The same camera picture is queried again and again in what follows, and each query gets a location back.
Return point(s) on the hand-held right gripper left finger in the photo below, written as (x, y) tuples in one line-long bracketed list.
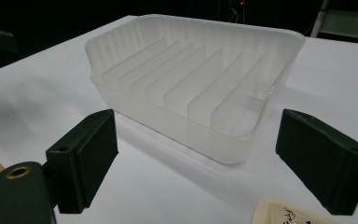
[(84, 161)]

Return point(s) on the cream packet with dark print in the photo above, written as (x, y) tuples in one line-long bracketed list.
[(287, 213)]

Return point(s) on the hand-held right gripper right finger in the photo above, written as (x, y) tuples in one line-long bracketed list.
[(323, 161)]

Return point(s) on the metal stand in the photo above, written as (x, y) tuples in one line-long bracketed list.
[(345, 21)]

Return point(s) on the translucent plastic divided container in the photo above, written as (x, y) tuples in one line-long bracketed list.
[(192, 93)]

